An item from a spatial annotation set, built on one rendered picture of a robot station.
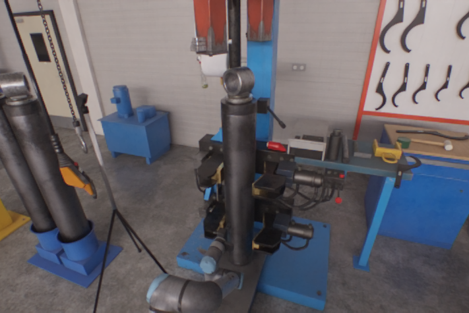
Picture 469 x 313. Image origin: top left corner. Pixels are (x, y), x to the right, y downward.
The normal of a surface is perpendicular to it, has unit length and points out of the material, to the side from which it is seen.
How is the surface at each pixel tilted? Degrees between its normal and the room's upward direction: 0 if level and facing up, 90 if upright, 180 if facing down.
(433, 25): 90
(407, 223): 90
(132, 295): 0
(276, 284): 0
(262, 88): 90
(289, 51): 90
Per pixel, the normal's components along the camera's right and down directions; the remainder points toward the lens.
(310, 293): -0.02, -0.88
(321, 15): -0.34, 0.45
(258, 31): -0.67, 0.36
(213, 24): 0.74, 0.31
